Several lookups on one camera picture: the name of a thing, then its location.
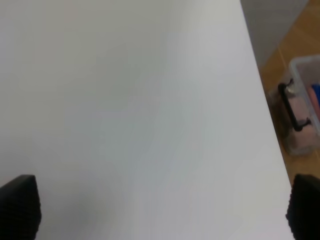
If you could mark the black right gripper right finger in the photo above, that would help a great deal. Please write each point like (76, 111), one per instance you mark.
(303, 212)

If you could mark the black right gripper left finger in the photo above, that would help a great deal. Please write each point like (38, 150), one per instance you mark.
(20, 209)

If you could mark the clear plastic storage bin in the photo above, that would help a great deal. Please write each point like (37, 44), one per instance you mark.
(296, 102)

